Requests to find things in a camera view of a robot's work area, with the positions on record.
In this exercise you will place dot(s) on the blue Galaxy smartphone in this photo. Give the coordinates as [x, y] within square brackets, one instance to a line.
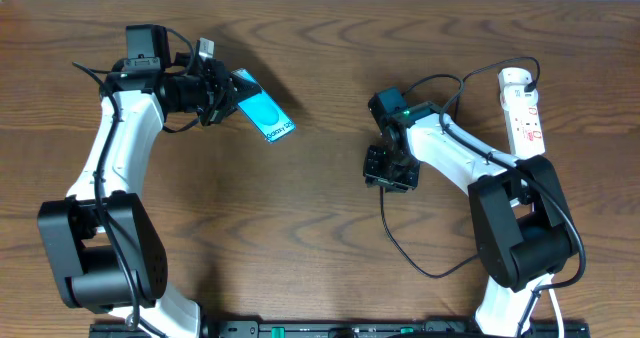
[267, 116]

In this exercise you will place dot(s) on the white power strip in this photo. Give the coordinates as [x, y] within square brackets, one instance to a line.
[521, 113]

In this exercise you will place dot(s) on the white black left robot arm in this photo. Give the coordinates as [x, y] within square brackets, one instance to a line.
[103, 250]

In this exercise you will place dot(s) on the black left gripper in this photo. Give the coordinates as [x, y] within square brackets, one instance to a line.
[222, 82]

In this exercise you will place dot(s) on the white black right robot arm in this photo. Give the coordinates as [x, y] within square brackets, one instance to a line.
[523, 231]

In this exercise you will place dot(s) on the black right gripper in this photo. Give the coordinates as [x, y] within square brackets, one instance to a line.
[373, 175]

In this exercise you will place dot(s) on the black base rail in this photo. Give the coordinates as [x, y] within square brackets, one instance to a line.
[429, 328]

